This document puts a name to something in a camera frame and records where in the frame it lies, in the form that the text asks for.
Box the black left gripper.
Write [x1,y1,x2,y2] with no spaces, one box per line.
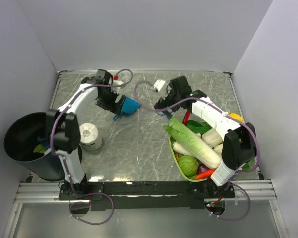
[95,87,125,116]

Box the blue plastic dustpan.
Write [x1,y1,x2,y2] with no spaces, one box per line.
[113,96,141,121]

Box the blue hand brush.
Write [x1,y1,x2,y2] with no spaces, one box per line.
[155,108,173,120]

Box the green paper scrap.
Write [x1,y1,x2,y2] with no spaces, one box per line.
[33,144,47,154]

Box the dark blue paper scrap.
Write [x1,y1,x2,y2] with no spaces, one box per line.
[37,137,50,150]

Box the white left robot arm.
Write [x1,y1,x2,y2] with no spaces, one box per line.
[45,69,126,199]

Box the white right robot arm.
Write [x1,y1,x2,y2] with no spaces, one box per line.
[153,76,258,198]

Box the red chili pepper toy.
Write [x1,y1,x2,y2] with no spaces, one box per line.
[182,110,191,125]

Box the green leafy vegetable toy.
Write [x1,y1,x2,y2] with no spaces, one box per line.
[186,120,211,135]

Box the white paper towel roll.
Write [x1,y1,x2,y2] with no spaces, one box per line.
[79,123,102,151]

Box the white radish toy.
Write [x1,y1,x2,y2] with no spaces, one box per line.
[172,141,194,157]

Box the napa cabbage toy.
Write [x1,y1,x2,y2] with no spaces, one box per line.
[163,118,222,169]

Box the yellow cabbage toy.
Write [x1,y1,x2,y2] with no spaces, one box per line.
[228,113,245,123]

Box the round green cabbage toy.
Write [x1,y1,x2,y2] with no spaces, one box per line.
[178,155,199,177]

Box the purple onion toy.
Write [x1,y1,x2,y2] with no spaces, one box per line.
[197,164,209,174]

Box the orange carrot toy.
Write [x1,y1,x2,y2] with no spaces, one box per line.
[195,169,215,180]

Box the green vegetable basket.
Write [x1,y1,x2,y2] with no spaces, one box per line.
[168,120,229,183]

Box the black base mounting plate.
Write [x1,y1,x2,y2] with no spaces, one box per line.
[59,180,235,211]

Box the dark round trash bin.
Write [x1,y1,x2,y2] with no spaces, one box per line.
[4,112,82,182]

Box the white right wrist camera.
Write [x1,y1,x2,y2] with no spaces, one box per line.
[153,79,167,93]

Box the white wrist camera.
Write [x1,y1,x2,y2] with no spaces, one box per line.
[153,79,167,93]
[111,75,124,95]

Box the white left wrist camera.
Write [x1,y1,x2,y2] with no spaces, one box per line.
[111,75,124,95]

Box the aluminium front rail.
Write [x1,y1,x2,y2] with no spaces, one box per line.
[14,180,277,203]

